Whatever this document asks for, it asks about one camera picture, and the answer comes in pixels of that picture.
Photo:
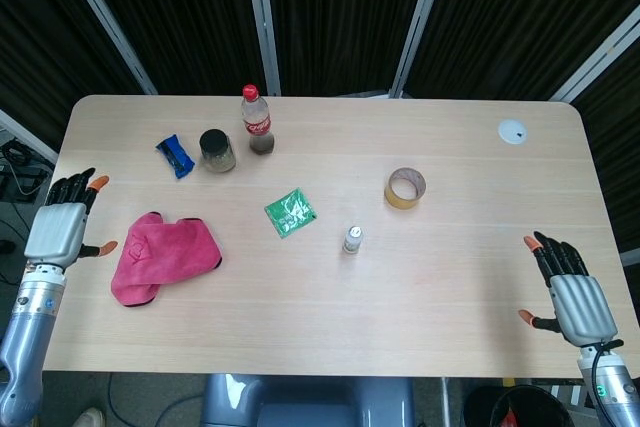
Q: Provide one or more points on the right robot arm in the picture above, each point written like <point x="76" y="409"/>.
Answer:
<point x="617" y="387"/>

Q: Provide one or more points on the white shoe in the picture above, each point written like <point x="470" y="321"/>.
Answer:
<point x="91" y="418"/>

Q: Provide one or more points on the blue-grey robot torso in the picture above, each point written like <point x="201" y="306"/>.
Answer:
<point x="310" y="402"/>

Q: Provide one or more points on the pink microfibre cloth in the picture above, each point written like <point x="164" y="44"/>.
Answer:
<point x="165" y="252"/>

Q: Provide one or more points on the small white milk drink bottle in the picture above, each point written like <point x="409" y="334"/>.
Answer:
<point x="352" y="242"/>

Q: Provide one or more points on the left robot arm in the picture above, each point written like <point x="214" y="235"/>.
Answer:
<point x="27" y="327"/>

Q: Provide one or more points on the blue snack packet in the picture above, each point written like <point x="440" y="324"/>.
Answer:
<point x="175" y="156"/>

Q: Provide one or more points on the green sachet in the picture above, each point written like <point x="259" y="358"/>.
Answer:
<point x="291" y="212"/>

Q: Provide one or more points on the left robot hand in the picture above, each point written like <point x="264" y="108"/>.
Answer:
<point x="55" y="232"/>

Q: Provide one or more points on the cola bottle with red cap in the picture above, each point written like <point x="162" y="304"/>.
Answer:
<point x="257" y="122"/>

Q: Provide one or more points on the black trash bin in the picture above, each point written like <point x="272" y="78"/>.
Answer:
<point x="520" y="409"/>

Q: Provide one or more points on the grey partition post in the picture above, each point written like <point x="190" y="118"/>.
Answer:
<point x="25" y="134"/>
<point x="597" y="59"/>
<point x="264" y="22"/>
<point x="417" y="32"/>
<point x="107" y="27"/>

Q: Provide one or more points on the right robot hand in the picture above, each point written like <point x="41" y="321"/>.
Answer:
<point x="582" y="304"/>

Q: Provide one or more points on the yellow packing tape roll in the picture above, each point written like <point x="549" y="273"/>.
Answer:
<point x="400" y="201"/>

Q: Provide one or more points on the glass jar with black lid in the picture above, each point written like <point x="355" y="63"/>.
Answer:
<point x="217" y="152"/>

